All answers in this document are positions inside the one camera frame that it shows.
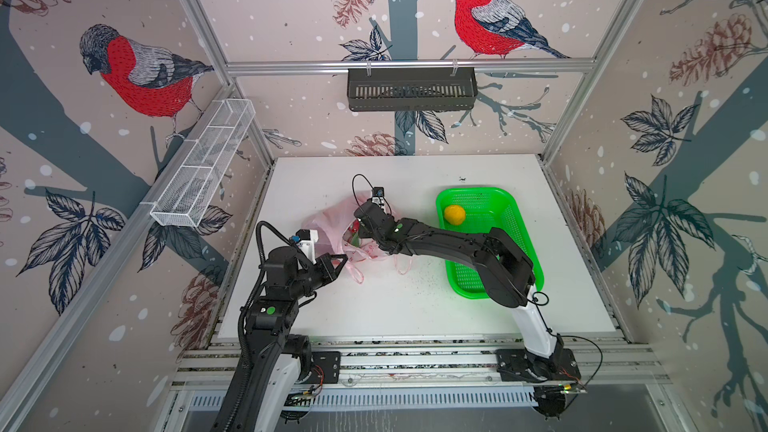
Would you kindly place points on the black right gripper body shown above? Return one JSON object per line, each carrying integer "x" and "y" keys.
{"x": 365, "y": 230}

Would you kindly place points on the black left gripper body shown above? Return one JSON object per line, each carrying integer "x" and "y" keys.
{"x": 309, "y": 277}

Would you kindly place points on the pink plastic bag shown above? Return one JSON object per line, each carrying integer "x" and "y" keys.
{"x": 332, "y": 224}

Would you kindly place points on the yellow orange fruit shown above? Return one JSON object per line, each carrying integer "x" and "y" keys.
{"x": 454, "y": 214}

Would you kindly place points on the red dragon fruit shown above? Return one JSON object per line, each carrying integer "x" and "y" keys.
{"x": 352, "y": 235}

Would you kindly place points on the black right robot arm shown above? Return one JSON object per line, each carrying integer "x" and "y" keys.
{"x": 506, "y": 272}

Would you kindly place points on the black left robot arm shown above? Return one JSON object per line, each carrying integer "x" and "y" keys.
{"x": 272, "y": 357}

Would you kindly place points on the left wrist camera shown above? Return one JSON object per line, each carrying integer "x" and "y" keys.
{"x": 305, "y": 240}

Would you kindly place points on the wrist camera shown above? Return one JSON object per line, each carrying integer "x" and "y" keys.
{"x": 305, "y": 240}
{"x": 378, "y": 197}

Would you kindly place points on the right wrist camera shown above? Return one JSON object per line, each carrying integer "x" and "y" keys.
{"x": 378, "y": 197}

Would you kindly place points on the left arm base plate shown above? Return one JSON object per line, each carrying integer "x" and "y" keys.
{"x": 324, "y": 368}

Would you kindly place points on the white wire mesh shelf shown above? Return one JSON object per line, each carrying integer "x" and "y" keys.
{"x": 189, "y": 193}

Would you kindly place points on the black hanging wall basket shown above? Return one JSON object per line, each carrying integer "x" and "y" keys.
{"x": 411, "y": 89}

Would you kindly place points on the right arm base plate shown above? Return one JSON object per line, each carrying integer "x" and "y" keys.
{"x": 518, "y": 365}

